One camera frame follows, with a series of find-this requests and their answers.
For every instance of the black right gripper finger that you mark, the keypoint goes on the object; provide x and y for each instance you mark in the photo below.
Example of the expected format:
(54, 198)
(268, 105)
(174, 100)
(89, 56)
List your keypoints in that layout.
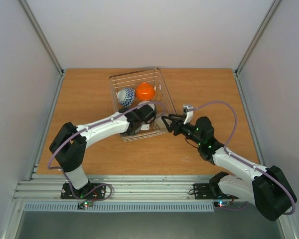
(183, 116)
(168, 122)

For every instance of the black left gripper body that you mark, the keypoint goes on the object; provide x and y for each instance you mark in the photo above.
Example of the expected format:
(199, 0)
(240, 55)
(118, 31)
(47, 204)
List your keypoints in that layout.
(132, 133)

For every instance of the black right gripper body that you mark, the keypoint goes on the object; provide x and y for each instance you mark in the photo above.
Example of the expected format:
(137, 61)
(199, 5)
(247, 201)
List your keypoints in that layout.
(175, 125)

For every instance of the white bowl dark base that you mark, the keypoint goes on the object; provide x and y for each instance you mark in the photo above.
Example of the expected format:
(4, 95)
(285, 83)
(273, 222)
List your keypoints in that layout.
(150, 103)

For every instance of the red blue patterned bowl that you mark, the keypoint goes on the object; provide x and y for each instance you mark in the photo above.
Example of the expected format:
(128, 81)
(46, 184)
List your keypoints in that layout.
(126, 97)

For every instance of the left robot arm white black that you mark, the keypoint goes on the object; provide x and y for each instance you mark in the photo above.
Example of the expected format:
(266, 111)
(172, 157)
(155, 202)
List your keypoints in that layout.
(69, 146)

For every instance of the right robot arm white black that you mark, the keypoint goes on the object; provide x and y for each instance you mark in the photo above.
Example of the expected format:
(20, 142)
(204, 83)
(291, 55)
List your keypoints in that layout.
(265, 188)

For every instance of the right controller board with leds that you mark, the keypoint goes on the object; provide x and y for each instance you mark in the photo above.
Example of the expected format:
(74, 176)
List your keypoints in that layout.
(221, 204)

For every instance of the controller board with leds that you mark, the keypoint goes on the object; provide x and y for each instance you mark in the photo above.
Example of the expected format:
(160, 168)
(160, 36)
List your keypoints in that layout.
(84, 205)
(221, 204)

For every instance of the left controller board with leds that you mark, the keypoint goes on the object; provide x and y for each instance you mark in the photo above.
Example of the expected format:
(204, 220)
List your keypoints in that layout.
(84, 205)

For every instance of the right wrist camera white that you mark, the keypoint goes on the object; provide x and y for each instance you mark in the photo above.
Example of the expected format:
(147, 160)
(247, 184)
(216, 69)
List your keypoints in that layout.
(188, 112)

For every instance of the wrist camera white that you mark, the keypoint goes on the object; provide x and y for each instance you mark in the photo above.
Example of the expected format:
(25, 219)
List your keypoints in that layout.
(188, 112)
(145, 127)

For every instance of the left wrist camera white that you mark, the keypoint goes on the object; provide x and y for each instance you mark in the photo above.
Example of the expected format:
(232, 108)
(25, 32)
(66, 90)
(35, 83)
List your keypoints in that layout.
(145, 127)

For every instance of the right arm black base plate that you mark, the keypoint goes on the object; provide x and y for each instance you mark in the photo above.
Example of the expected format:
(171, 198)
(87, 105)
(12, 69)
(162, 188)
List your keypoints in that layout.
(202, 191)

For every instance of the aluminium frame post right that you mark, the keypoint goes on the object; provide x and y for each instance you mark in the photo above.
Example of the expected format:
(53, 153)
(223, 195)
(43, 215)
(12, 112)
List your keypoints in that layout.
(259, 32)

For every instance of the aluminium frame post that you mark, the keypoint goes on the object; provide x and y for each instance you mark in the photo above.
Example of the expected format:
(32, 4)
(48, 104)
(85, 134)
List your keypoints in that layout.
(30, 15)
(259, 32)

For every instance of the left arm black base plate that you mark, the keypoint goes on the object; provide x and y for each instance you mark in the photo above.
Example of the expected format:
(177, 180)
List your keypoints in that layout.
(89, 192)

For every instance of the grey slotted cable duct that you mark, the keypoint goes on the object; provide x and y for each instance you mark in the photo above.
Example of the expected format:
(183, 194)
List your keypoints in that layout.
(120, 207)

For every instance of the aluminium frame post left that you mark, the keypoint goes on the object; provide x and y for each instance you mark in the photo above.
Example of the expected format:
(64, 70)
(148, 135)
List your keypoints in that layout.
(30, 15)

